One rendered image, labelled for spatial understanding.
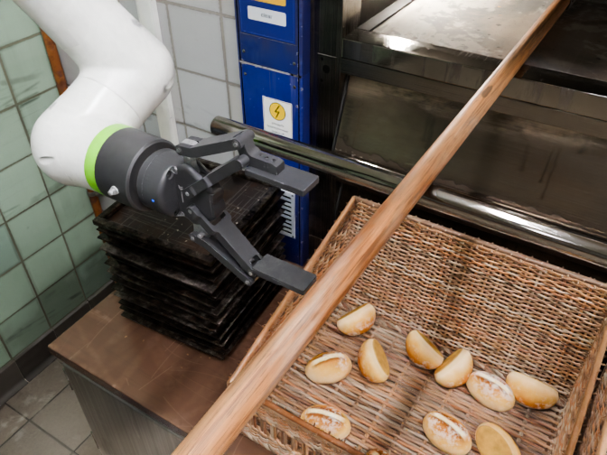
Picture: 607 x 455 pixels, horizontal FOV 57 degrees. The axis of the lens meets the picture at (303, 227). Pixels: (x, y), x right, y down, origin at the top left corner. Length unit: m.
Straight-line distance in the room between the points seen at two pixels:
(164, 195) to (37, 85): 1.15
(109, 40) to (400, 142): 0.61
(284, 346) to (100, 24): 0.47
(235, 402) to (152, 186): 0.30
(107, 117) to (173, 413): 0.66
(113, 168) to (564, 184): 0.76
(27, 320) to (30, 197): 0.42
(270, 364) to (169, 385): 0.79
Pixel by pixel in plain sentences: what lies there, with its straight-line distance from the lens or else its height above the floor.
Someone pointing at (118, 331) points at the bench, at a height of 0.58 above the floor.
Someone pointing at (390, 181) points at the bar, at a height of 1.17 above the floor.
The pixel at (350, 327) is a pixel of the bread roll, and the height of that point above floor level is 0.63.
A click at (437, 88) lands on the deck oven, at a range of 1.08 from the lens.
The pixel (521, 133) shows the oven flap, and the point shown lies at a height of 1.07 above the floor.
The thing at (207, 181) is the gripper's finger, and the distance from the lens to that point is 0.62.
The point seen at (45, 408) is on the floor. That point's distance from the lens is 2.05.
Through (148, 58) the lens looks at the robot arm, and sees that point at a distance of 0.79.
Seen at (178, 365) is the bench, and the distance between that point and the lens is 1.28.
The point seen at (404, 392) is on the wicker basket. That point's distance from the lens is 1.22.
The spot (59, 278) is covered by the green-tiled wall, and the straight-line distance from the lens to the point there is 2.05.
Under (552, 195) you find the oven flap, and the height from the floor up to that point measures 0.98.
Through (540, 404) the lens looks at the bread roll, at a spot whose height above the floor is 0.62.
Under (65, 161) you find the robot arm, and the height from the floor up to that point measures 1.21.
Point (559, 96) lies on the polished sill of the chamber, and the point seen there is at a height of 1.16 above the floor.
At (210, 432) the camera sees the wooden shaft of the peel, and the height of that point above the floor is 1.20.
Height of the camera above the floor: 1.58
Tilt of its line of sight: 40 degrees down
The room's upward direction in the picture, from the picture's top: straight up
